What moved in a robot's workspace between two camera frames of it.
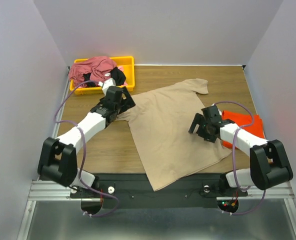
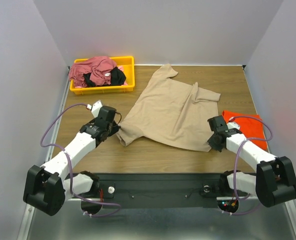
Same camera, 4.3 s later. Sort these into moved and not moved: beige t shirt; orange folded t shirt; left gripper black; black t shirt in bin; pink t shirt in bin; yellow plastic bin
Moved: beige t shirt; left gripper black
Not moved: pink t shirt in bin; black t shirt in bin; yellow plastic bin; orange folded t shirt
